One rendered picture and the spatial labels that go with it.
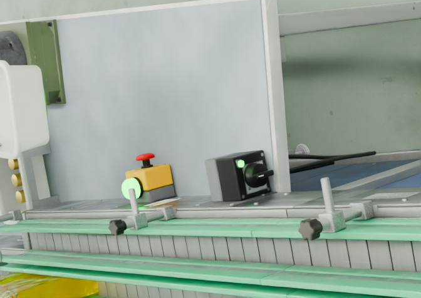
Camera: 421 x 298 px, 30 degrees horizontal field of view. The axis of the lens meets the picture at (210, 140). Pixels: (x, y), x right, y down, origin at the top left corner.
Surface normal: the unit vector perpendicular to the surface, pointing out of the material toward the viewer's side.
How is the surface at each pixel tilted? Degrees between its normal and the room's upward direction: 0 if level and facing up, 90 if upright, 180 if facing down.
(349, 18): 90
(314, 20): 90
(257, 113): 0
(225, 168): 0
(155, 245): 0
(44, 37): 90
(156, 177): 90
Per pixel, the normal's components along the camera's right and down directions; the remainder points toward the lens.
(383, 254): -0.74, 0.17
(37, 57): 0.67, 0.06
